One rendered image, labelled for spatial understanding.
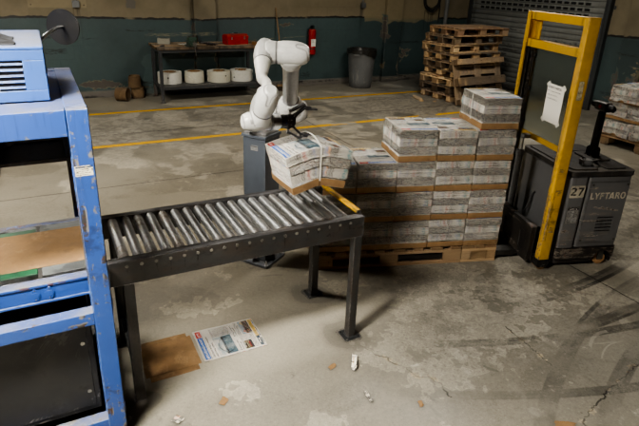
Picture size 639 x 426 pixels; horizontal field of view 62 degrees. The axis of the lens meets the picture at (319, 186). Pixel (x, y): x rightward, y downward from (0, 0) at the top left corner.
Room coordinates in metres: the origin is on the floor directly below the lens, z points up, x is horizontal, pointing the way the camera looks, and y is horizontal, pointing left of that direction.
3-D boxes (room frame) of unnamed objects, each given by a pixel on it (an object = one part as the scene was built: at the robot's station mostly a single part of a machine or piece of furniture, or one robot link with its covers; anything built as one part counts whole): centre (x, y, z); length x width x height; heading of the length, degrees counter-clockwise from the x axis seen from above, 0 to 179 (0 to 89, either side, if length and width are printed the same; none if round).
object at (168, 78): (9.26, 2.03, 0.55); 1.80 x 0.70 x 1.09; 118
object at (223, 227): (2.56, 0.52, 0.77); 0.47 x 0.05 x 0.05; 28
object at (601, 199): (3.99, -2.02, 0.40); 0.69 x 0.55 x 0.80; 11
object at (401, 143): (3.73, -0.64, 0.95); 0.38 x 0.29 x 0.23; 12
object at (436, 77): (10.19, -2.60, 0.65); 1.33 x 0.94 x 1.30; 122
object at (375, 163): (3.71, -0.51, 0.42); 1.17 x 0.39 x 0.83; 101
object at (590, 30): (3.59, -1.71, 0.97); 0.09 x 0.09 x 1.75; 11
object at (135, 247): (2.34, 0.93, 0.77); 0.47 x 0.05 x 0.05; 28
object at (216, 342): (2.58, 0.50, 0.00); 0.37 x 0.28 x 0.01; 118
